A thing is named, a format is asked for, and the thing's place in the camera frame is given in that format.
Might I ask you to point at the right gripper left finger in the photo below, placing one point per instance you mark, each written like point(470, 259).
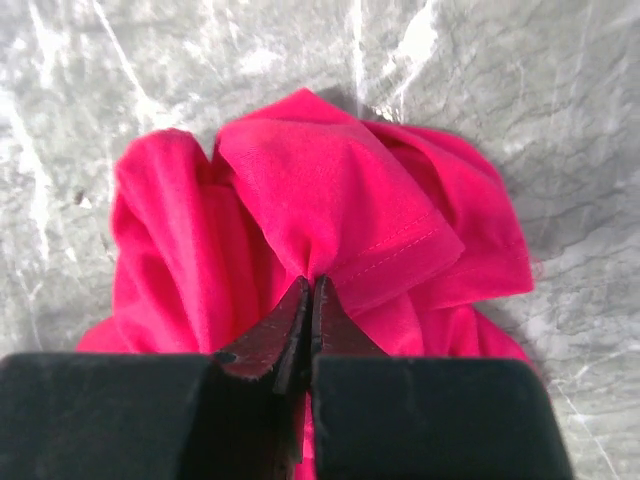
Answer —
point(275, 351)

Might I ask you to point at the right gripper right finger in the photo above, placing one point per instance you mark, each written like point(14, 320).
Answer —
point(333, 334)

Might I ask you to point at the magenta t shirt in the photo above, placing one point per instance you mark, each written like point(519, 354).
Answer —
point(413, 226)

